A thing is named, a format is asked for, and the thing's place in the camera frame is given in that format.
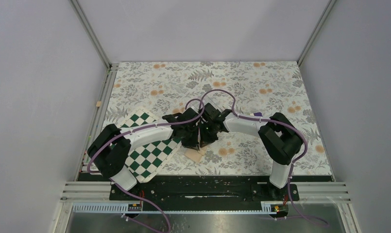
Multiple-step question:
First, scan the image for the tan card holder wallet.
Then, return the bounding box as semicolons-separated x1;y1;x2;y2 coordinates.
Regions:
184;147;208;163

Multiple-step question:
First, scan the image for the clear acrylic card box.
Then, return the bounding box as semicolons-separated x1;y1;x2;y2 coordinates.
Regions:
198;91;228;112

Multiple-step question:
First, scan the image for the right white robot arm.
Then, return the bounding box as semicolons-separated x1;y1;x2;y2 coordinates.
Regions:
198;103;308;200

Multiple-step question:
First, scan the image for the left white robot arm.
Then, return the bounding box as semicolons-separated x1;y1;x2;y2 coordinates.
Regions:
87;108;202;200

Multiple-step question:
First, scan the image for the green white chessboard mat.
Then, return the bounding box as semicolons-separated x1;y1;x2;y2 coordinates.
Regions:
93;108;183;184

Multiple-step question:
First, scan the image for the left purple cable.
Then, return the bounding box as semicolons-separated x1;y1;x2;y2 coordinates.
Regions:
86;98;205;233

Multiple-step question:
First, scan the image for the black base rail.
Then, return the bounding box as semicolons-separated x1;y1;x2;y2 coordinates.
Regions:
76;176;335;214

